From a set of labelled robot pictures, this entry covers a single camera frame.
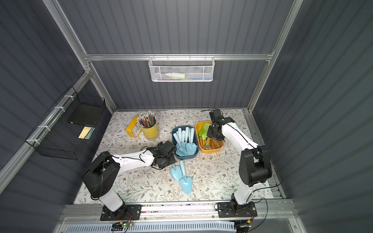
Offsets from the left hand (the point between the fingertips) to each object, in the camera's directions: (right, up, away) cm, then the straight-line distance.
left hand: (174, 161), depth 90 cm
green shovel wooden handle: (+19, +16, +10) cm, 26 cm away
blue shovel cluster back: (+11, +8, +4) cm, 14 cm away
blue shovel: (+3, +18, +9) cm, 21 cm away
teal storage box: (+8, +4, -1) cm, 9 cm away
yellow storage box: (+20, +10, +2) cm, 23 cm away
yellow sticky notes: (-46, +19, -14) cm, 52 cm away
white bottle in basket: (+1, +56, +4) cm, 56 cm away
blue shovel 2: (+8, -10, -8) cm, 15 cm away
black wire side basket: (-55, +20, -16) cm, 61 cm away
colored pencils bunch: (-19, +26, +4) cm, 33 cm away
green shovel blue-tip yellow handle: (+22, +22, +13) cm, 33 cm away
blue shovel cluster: (+2, -6, -3) cm, 7 cm away
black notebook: (-51, +29, -7) cm, 59 cm away
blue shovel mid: (+8, +18, +9) cm, 22 cm away
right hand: (+24, +16, 0) cm, 29 cm away
